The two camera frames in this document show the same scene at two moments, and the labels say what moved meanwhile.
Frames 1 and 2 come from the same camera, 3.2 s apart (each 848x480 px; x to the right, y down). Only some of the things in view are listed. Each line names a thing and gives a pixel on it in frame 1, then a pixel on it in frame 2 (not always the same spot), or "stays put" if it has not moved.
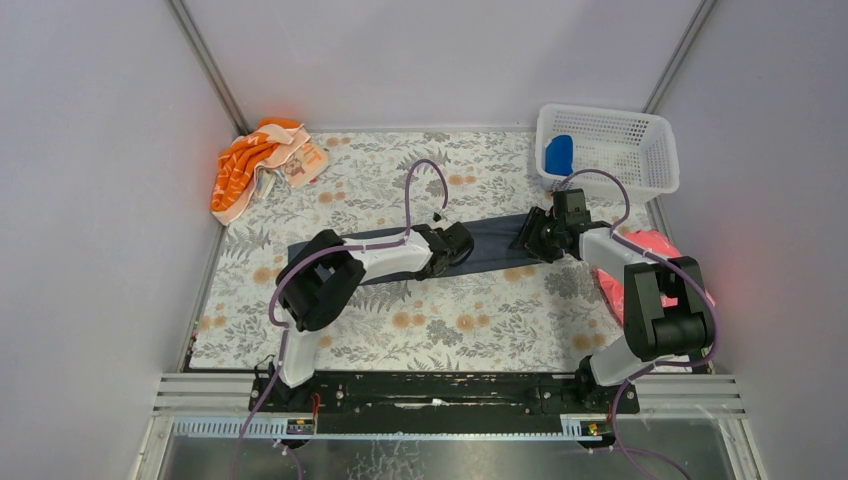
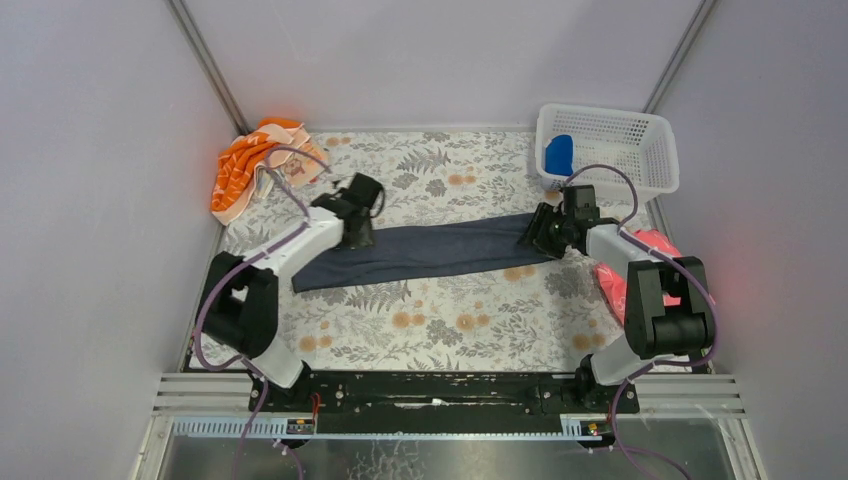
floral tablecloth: (544, 314) stays put
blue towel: (559, 155) stays put
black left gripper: (457, 249) → (355, 234)
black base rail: (442, 403) stays put
